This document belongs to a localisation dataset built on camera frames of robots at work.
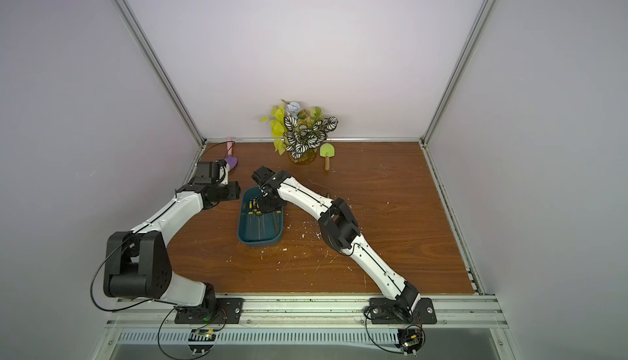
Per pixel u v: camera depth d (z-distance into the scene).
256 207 0.95
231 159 1.14
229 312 0.73
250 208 0.95
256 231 0.89
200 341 0.71
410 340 0.70
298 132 0.88
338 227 0.62
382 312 0.73
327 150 1.17
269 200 0.83
